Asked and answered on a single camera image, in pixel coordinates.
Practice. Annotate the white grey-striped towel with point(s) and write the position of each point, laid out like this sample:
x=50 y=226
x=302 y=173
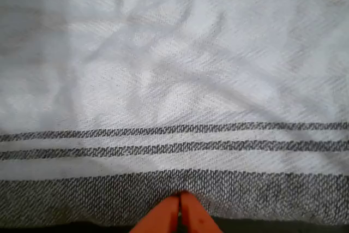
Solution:
x=169 y=80

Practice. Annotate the black desk mat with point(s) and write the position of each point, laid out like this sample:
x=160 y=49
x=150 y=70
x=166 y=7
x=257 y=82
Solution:
x=54 y=229

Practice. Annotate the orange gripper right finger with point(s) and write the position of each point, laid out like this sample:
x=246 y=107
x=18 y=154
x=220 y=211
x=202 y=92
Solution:
x=195 y=216

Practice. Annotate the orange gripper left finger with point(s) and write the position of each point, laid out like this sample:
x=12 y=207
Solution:
x=163 y=216

